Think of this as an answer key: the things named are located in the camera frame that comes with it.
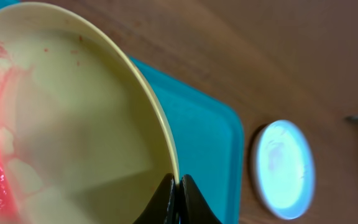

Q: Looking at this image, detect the teal plastic tray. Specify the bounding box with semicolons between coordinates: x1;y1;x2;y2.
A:
0;1;244;223

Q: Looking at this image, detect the yellow green plate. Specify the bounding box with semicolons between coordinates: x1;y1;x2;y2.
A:
0;2;179;223

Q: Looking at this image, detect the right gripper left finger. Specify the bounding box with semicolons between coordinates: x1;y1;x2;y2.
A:
134;174;177;224

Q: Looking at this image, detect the light blue plate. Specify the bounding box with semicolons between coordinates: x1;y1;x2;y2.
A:
250;119;316;220

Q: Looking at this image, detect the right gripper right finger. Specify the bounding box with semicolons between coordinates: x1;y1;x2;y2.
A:
178;174;221;224

